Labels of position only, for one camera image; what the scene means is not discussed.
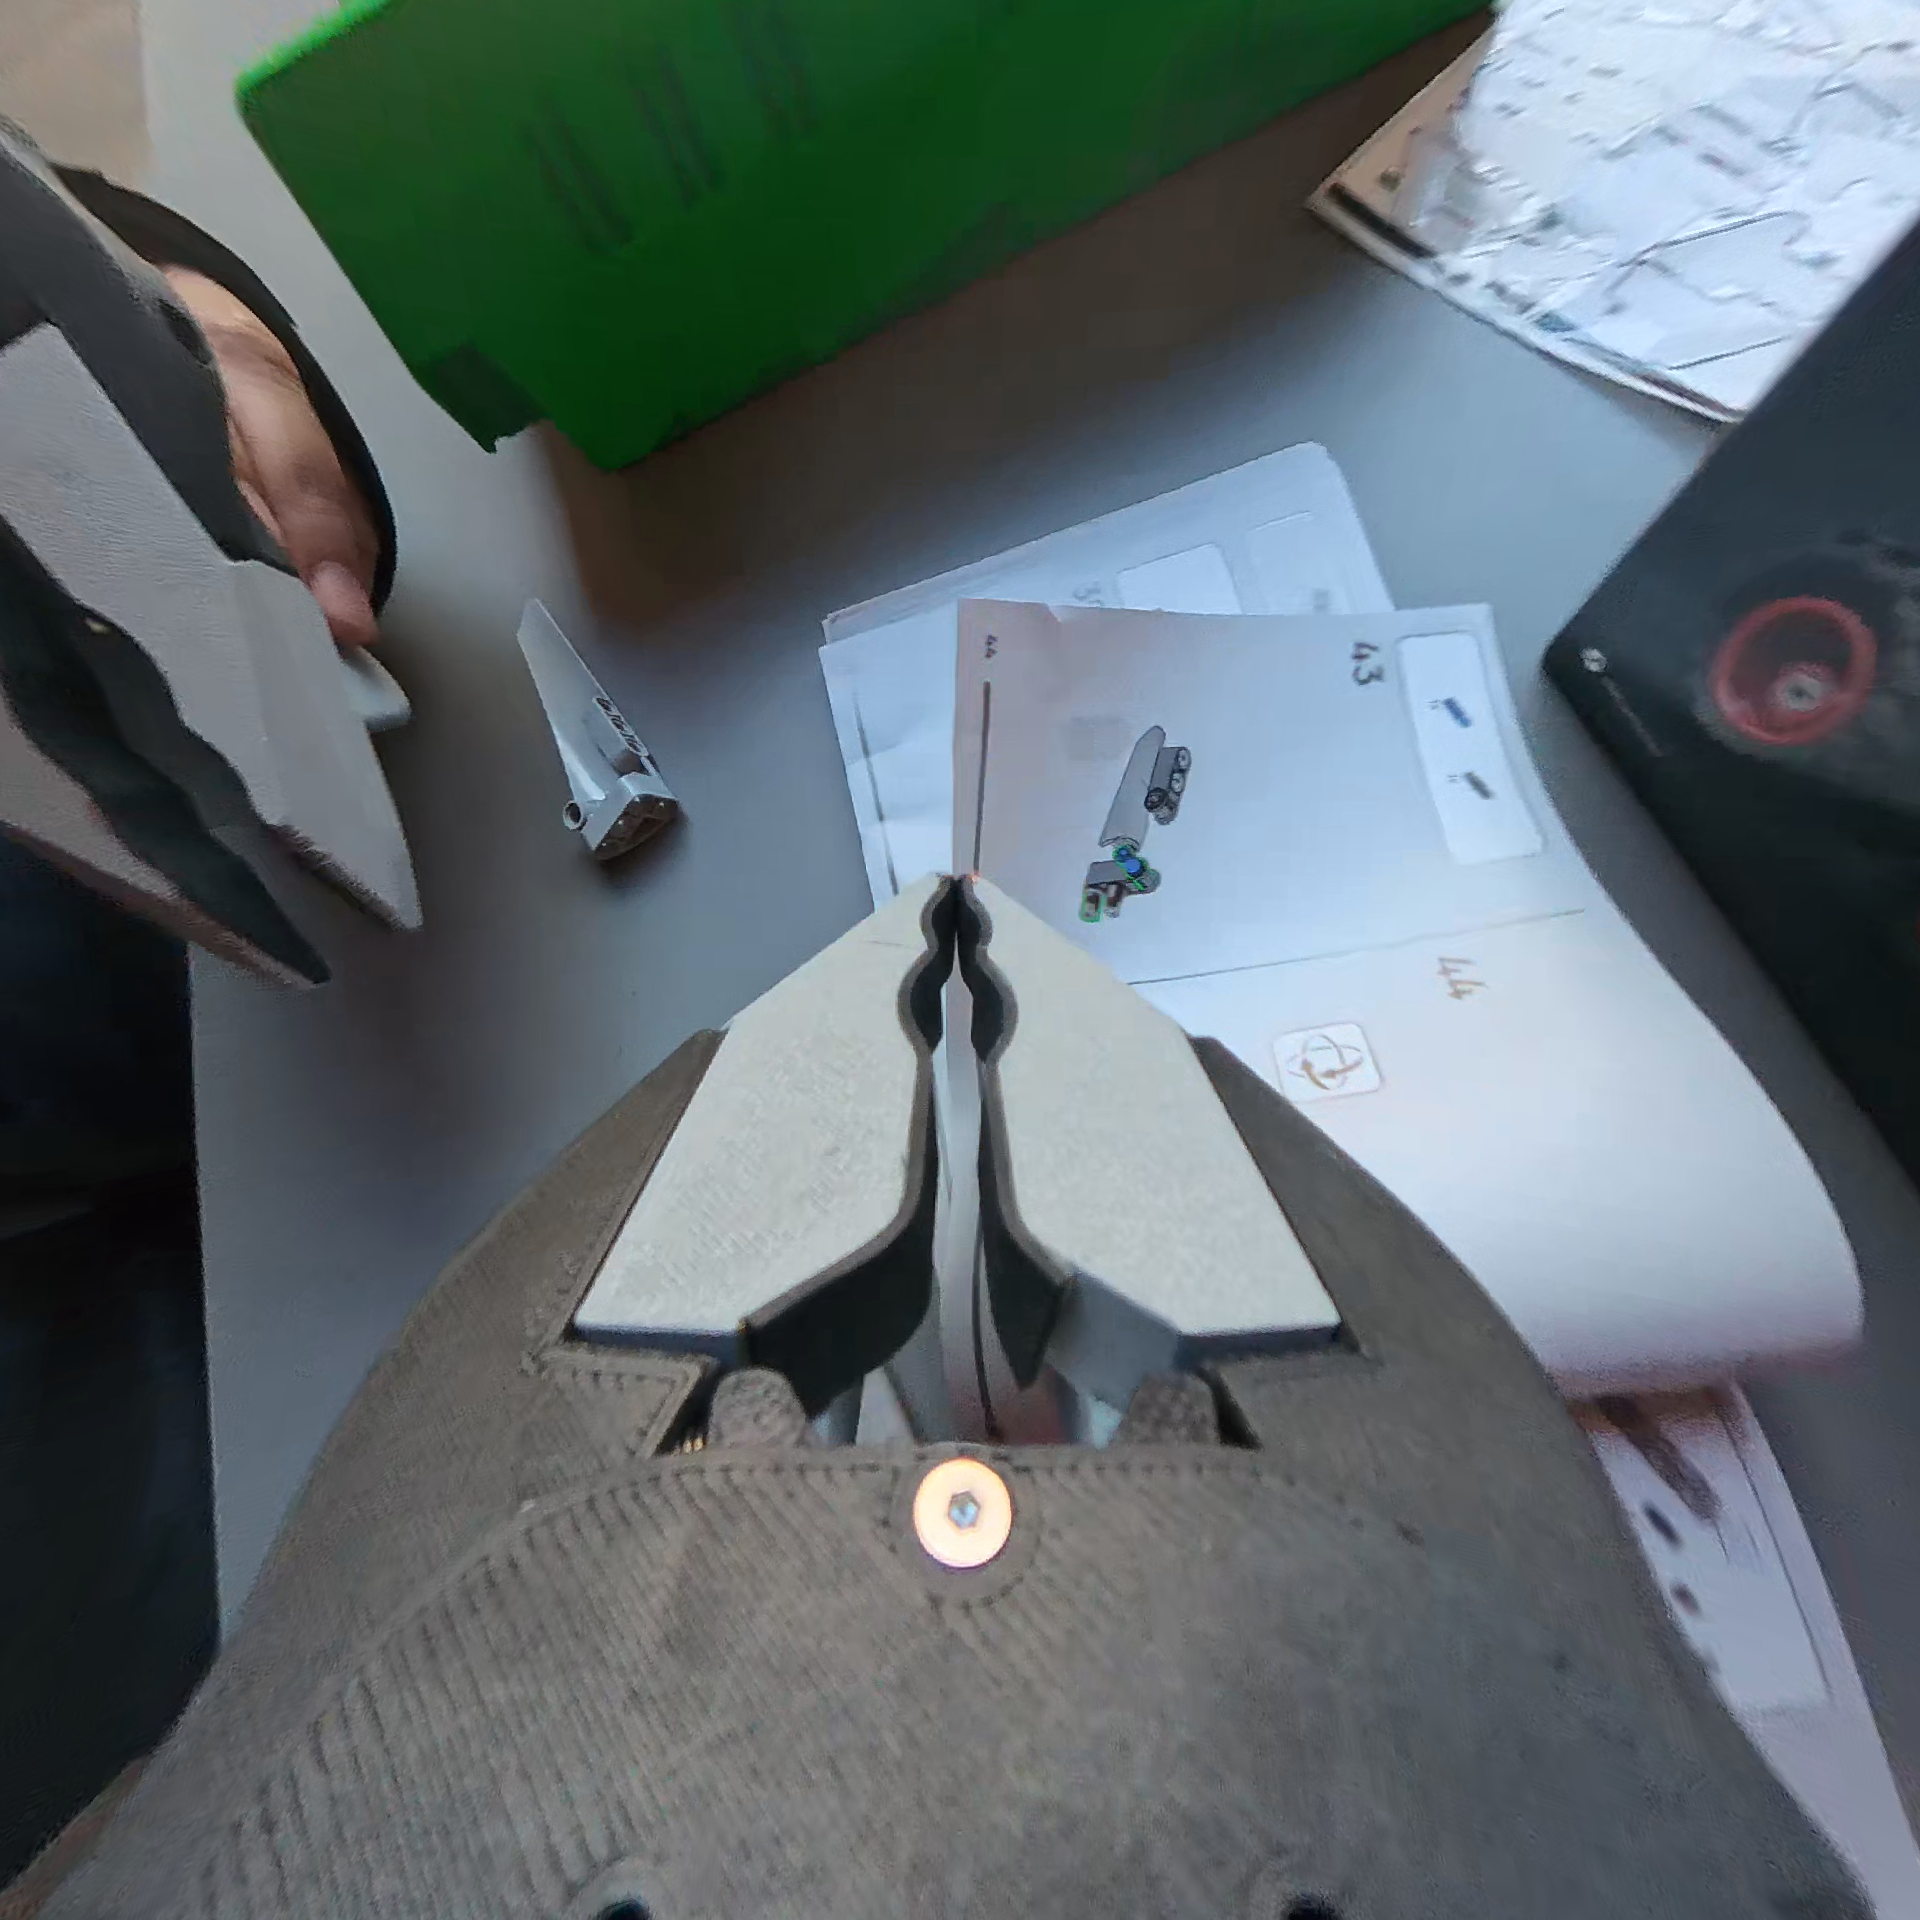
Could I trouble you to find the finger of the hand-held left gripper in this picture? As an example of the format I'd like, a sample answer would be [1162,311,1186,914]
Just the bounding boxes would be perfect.
[0,599,335,993]
[0,320,425,934]

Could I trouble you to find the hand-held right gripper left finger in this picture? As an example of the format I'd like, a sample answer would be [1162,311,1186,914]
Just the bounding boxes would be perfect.
[569,877,957,1415]

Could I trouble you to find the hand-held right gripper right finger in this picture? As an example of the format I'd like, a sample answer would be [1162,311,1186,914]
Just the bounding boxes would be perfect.
[957,877,1342,1445]

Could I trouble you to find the instruction booklet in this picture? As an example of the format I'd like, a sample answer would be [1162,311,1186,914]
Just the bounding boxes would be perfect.
[815,440,1865,1450]

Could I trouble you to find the grey curved panel brick assembly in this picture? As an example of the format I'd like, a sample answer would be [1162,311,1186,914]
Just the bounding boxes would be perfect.
[514,598,682,868]

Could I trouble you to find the black toy truck set box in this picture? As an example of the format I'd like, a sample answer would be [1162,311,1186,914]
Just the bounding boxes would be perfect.
[1541,226,1920,1190]

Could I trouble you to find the person's left hand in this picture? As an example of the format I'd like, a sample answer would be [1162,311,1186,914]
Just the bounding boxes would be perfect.
[158,270,379,651]

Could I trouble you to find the person's dark clothing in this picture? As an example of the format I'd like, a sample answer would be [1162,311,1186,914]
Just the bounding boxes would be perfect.
[0,835,223,1877]

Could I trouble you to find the green plastic box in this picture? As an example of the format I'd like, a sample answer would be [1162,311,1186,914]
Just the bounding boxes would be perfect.
[235,0,1502,475]

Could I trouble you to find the white printed paper sheet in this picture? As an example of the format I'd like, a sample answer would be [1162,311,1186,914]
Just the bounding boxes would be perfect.
[1573,1382,1920,1920]

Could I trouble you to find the crumpled clear plastic bag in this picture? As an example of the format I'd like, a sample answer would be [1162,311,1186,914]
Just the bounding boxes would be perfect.
[1307,0,1920,425]

